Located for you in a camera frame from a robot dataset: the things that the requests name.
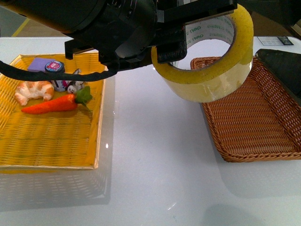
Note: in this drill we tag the small dark jar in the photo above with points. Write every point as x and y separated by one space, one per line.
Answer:
56 67

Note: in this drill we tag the orange toy carrot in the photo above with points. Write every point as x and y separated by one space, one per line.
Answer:
68 102

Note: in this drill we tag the label card on table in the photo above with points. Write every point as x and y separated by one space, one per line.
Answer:
275 41

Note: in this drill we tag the yellow woven basket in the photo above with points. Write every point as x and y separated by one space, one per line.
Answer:
53 141

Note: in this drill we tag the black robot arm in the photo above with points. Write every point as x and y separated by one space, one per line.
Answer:
65 16

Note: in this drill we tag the yellow packing tape roll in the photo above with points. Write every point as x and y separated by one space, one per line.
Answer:
223 76

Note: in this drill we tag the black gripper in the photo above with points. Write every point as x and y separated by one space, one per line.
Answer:
125 31

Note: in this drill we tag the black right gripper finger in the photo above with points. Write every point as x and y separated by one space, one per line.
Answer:
197 11

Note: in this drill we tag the small panda figurine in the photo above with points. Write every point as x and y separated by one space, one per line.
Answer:
74 86

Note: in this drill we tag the purple foam block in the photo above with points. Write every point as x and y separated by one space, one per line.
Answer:
38 64

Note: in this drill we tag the brown wicker basket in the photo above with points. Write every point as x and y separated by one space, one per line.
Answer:
259 121

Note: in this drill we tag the toy croissant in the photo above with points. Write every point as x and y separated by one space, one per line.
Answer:
28 90

